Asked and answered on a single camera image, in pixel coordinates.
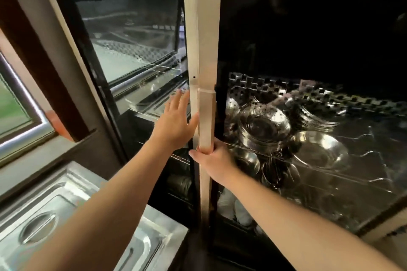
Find person's right hand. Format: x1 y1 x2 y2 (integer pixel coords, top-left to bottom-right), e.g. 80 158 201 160
188 139 238 186

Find person's left hand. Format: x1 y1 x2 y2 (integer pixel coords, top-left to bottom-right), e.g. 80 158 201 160
149 90 200 152

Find silver cabinet door handle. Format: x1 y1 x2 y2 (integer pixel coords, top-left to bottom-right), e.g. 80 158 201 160
197 88 217 219

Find person's left forearm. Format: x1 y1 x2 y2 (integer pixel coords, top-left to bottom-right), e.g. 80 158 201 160
24 139 179 271

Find person's right forearm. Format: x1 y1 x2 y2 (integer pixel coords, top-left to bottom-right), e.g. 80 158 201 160
223 169 405 271

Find steel bowls behind glass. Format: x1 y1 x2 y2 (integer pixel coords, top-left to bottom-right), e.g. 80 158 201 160
167 174 193 199

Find small steel bowl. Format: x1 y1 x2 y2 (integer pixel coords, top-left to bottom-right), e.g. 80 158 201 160
261 156 301 189
231 147 262 177

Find white cups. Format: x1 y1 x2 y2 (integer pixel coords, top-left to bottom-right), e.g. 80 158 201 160
217 188 255 227

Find stack of steel colanders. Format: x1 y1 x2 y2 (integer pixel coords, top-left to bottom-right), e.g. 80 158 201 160
237 104 292 154

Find perforated steel tray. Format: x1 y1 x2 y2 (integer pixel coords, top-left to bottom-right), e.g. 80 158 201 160
95 38 179 66

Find black steel sterilizer cabinet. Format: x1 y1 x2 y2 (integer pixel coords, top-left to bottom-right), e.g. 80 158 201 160
33 0 407 271

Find stack of steel plates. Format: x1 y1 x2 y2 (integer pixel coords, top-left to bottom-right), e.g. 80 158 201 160
286 96 339 132

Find wide steel bowl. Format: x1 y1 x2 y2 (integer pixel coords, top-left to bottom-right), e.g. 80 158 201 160
291 130 349 172

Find perforated steel shelf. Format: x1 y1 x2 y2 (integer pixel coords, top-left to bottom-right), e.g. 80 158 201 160
227 72 407 117

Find glass cabinet door with handle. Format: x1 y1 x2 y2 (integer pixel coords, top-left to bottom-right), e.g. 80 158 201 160
197 0 407 271

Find silver window frame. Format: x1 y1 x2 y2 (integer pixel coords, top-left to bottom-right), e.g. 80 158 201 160
0 52 58 166

